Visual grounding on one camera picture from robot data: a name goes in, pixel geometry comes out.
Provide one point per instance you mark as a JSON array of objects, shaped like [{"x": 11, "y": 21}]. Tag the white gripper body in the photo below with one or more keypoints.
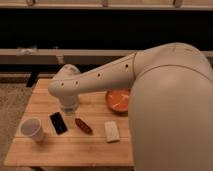
[{"x": 69, "y": 104}]

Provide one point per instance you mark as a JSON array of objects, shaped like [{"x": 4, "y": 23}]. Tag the orange ceramic bowl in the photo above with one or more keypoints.
[{"x": 117, "y": 100}]

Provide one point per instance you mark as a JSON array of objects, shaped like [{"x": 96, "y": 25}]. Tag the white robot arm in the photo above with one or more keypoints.
[{"x": 170, "y": 105}]

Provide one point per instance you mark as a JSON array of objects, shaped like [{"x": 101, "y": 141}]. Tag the black smartphone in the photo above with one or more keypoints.
[{"x": 58, "y": 123}]

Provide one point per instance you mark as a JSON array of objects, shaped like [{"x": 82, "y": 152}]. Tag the wooden table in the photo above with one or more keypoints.
[{"x": 72, "y": 148}]

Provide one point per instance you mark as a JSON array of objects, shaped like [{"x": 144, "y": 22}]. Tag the white paper cup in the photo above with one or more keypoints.
[{"x": 32, "y": 128}]

